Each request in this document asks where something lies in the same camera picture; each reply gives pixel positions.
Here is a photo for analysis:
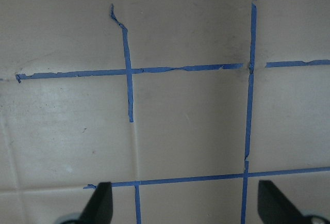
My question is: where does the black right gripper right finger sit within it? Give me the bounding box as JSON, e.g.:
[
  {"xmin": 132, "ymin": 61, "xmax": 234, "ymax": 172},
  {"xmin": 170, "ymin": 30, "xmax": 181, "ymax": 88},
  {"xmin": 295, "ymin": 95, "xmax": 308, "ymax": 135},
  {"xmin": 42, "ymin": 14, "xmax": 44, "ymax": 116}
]
[{"xmin": 257, "ymin": 180, "xmax": 304, "ymax": 224}]

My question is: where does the brown paper table cover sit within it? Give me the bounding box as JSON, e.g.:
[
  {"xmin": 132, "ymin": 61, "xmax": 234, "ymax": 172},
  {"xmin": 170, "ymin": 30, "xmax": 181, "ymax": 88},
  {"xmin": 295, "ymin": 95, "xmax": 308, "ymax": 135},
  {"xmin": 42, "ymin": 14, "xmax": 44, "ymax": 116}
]
[{"xmin": 1, "ymin": 0, "xmax": 329, "ymax": 223}]

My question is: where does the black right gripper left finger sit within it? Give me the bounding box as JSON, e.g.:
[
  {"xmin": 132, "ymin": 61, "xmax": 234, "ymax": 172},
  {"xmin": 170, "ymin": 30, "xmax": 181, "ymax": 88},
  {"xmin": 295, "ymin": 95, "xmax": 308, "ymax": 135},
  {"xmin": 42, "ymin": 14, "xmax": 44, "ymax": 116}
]
[{"xmin": 77, "ymin": 182, "xmax": 113, "ymax": 224}]

